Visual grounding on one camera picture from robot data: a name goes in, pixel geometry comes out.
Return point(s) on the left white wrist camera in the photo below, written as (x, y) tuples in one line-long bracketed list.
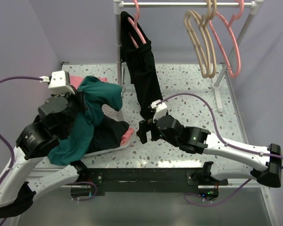
[(60, 83)]

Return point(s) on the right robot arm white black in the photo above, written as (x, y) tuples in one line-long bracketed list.
[(260, 163)]

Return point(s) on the white laundry basket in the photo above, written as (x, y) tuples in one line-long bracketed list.
[(118, 116)]

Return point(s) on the beige wooden hanger back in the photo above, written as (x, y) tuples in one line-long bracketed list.
[(211, 42)]

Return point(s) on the beige wooden hanger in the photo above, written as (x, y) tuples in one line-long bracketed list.
[(211, 42), (198, 47)]

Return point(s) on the black shorts on hanger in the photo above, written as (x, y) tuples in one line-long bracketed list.
[(141, 65)]

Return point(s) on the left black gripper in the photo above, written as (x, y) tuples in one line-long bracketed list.
[(79, 96)]

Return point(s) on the pink garment in basket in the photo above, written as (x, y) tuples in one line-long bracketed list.
[(126, 137)]

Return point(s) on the pink hanger holding shorts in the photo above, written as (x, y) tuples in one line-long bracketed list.
[(134, 22)]

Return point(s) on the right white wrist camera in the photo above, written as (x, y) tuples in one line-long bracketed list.
[(160, 110)]

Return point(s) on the beige wooden hanger front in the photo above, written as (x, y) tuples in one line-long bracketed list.
[(198, 47)]

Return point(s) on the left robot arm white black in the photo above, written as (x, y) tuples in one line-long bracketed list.
[(54, 122)]

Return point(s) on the dark navy garment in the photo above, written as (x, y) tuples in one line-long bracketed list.
[(107, 135)]

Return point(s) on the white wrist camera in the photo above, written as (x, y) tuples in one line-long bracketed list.
[(60, 83), (160, 110)]

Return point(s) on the white metal clothes rack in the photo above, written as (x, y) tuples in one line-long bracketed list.
[(232, 64)]

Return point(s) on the pink folded shirt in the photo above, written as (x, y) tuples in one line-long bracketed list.
[(76, 80)]

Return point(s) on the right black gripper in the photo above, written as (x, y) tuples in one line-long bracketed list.
[(144, 126)]

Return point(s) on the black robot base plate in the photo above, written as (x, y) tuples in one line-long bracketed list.
[(99, 181)]

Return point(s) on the teal green shorts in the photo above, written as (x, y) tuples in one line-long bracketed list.
[(96, 94)]

